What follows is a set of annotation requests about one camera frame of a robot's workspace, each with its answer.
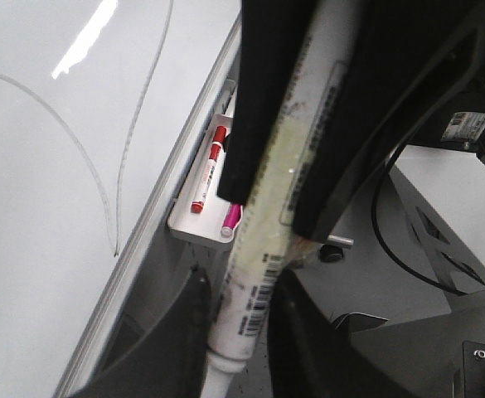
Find white whiteboard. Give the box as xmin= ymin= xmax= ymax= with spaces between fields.
xmin=0 ymin=1 xmax=240 ymax=397

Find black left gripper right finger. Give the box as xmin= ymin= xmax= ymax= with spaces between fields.
xmin=293 ymin=1 xmax=485 ymax=241

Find pink capped marker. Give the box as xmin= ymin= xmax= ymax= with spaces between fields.
xmin=221 ymin=203 xmax=243 ymax=238

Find white black whiteboard marker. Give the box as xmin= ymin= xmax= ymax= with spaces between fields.
xmin=201 ymin=1 xmax=361 ymax=397

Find red capped white marker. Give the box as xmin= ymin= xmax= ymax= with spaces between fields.
xmin=191 ymin=125 xmax=227 ymax=214

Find black cable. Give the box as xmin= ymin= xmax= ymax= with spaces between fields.
xmin=370 ymin=136 xmax=467 ymax=296

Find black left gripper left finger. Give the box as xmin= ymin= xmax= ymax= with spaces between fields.
xmin=217 ymin=1 xmax=318 ymax=205

